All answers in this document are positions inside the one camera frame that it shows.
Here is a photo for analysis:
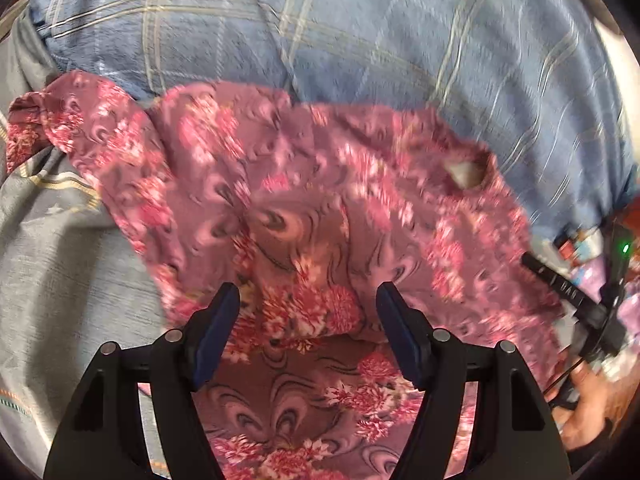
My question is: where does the grey bedsheet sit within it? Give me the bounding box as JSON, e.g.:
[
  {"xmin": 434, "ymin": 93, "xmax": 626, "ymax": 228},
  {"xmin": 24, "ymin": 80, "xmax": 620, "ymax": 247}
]
[{"xmin": 0, "ymin": 10, "xmax": 171, "ymax": 476}]

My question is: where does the colourful patterned cloth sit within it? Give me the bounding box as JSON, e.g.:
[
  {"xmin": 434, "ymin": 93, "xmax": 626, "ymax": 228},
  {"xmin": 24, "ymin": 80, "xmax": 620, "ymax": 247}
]
[{"xmin": 552, "ymin": 227, "xmax": 608, "ymax": 275}]

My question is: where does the pink floral garment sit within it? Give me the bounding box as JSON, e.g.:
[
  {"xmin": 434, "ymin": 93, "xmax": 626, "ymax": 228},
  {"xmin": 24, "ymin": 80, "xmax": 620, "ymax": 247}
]
[{"xmin": 6, "ymin": 71, "xmax": 568, "ymax": 480}]

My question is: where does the person's right hand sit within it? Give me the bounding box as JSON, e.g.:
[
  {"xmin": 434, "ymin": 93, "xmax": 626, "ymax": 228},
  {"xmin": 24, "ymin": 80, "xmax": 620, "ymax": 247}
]
[{"xmin": 549, "ymin": 357, "xmax": 622, "ymax": 453}]

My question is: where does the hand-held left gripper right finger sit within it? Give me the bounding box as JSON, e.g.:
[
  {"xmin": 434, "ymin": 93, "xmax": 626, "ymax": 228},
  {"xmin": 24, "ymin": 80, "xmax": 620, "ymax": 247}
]
[{"xmin": 375, "ymin": 281, "xmax": 573, "ymax": 480}]

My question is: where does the blue plaid blanket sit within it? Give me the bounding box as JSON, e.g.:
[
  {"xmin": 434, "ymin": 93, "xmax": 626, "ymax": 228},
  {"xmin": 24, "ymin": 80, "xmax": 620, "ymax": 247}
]
[{"xmin": 27, "ymin": 0, "xmax": 638, "ymax": 261}]

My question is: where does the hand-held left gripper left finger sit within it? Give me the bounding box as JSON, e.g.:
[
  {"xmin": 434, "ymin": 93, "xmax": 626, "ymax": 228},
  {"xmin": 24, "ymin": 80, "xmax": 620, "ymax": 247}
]
[{"xmin": 44, "ymin": 282, "xmax": 242, "ymax": 480}]

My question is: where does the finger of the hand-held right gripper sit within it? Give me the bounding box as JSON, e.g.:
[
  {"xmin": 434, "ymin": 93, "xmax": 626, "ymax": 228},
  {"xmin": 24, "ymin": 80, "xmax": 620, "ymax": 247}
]
[{"xmin": 521, "ymin": 251, "xmax": 590, "ymax": 312}]

